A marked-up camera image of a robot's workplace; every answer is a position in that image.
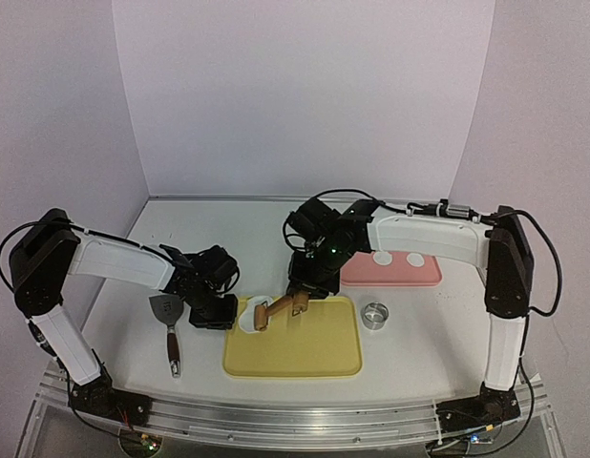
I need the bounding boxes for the round dumpling wrapper left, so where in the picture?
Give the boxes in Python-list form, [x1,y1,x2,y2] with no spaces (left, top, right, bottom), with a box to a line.
[372,251,393,266]

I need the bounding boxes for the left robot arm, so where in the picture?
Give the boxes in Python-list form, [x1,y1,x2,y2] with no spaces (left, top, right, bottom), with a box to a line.
[0,208,241,427]

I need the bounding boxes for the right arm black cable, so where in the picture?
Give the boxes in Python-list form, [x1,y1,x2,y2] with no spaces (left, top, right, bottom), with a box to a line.
[281,188,563,319]

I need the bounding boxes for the metal scraper with wooden handle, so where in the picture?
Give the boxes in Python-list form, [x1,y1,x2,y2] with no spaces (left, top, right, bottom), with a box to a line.
[149,294,183,379]

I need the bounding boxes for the yellow plastic tray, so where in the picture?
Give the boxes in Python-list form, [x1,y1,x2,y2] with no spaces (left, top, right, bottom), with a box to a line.
[222,297,363,379]

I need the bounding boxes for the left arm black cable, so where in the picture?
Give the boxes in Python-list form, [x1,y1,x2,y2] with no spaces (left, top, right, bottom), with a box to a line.
[0,219,81,295]

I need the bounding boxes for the pink plastic tray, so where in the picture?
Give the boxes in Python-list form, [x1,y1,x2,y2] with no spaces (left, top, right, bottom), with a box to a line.
[340,252,443,287]

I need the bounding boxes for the wooden double-ended rolling pin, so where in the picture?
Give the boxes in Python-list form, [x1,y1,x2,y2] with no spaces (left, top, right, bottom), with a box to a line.
[253,291,309,332]

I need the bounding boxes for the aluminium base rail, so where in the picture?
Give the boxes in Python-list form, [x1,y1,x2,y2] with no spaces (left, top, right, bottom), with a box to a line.
[14,364,566,457]

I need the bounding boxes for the round dumpling wrapper right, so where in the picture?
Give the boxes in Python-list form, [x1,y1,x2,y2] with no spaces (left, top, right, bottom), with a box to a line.
[406,253,425,268]

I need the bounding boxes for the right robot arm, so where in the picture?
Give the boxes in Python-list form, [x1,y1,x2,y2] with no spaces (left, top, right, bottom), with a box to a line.
[282,196,534,432]

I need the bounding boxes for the white dough lump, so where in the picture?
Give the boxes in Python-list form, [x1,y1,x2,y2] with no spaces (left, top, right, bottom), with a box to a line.
[238,296,272,334]

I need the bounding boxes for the round metal cutter ring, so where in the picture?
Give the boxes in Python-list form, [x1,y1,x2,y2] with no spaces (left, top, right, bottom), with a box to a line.
[361,301,390,331]

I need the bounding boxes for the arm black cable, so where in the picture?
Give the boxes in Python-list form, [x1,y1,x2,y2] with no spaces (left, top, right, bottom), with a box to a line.
[0,219,81,295]
[281,188,563,319]

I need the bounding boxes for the round dumpling wrapper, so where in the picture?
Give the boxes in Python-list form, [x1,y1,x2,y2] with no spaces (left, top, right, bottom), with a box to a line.
[406,253,425,268]
[372,251,393,266]

